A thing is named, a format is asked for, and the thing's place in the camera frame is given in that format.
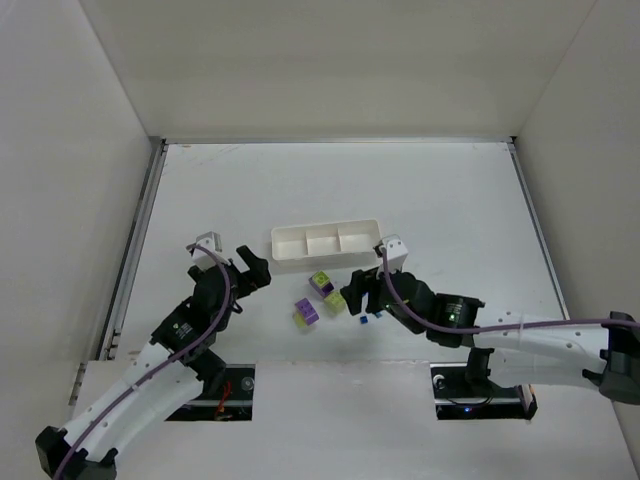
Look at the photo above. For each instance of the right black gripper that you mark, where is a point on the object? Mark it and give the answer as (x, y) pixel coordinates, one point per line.
(369, 291)

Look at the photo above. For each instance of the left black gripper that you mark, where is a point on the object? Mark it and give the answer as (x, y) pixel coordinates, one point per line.
(240, 279)

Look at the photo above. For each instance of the light green lego brick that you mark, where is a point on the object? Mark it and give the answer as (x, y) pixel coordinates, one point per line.
(335, 303)

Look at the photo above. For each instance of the green and purple lego stack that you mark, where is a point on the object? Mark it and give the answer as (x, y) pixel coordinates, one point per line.
(321, 283)

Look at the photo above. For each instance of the purple butterfly lego brick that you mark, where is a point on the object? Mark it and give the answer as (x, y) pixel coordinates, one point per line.
(306, 309)

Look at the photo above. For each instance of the small light green lego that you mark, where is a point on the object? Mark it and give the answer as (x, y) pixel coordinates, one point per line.
(299, 321)

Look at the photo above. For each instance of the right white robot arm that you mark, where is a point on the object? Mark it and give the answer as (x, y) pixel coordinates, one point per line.
(507, 348)

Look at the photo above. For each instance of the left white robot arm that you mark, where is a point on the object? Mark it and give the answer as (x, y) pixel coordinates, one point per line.
(174, 367)

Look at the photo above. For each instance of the white three-compartment tray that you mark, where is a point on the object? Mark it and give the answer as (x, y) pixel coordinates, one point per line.
(331, 244)

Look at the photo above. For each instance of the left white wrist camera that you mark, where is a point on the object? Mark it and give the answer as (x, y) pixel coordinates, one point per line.
(206, 251)

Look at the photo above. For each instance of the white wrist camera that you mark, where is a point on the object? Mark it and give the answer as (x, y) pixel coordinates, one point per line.
(395, 251)
(206, 251)

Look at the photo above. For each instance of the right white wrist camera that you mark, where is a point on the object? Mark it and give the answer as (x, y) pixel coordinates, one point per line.
(395, 251)

